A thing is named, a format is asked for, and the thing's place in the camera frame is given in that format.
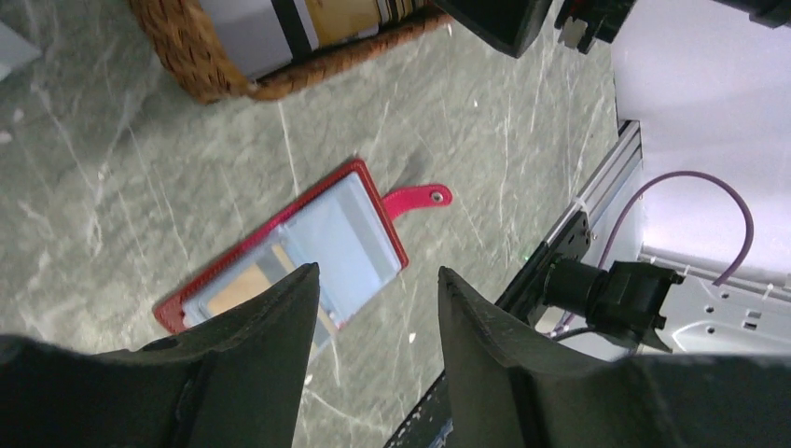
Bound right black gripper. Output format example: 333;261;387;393
436;0;635;58

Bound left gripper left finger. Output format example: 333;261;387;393
1;264;320;447

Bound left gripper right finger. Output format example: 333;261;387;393
437;267;790;447

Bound gold credit card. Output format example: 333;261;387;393
206;244;338;338

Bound red leather card holder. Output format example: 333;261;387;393
153;158;453;353

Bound brown woven basket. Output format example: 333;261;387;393
130;0;451;104

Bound cards in basket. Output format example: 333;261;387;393
200;0;426;79

